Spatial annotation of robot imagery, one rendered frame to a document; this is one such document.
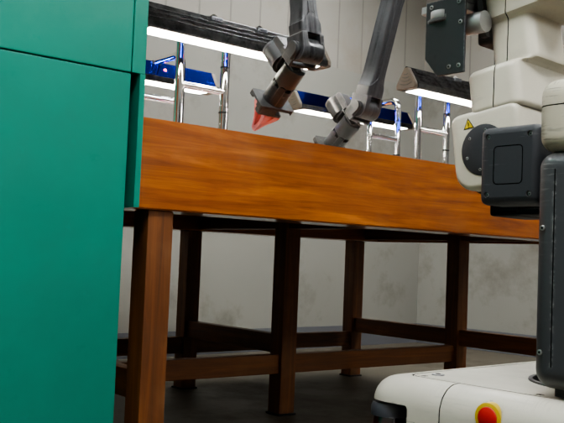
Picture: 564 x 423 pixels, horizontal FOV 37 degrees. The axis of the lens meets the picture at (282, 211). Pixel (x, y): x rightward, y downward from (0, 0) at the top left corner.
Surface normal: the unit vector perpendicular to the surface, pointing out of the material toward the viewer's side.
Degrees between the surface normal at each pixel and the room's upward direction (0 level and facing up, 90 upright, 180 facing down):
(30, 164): 90
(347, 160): 90
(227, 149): 90
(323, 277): 90
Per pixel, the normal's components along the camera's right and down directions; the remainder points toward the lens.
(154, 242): 0.62, -0.02
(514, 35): -0.74, -0.07
